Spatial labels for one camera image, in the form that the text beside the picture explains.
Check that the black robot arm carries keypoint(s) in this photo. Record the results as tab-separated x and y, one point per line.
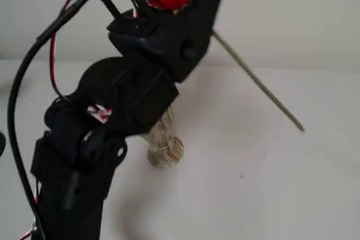
92	150

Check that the black rounded object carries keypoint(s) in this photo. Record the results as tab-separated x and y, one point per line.
2	144

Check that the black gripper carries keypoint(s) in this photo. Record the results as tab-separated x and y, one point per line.
184	44

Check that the marbled stone vase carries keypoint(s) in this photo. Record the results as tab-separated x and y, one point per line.
166	150

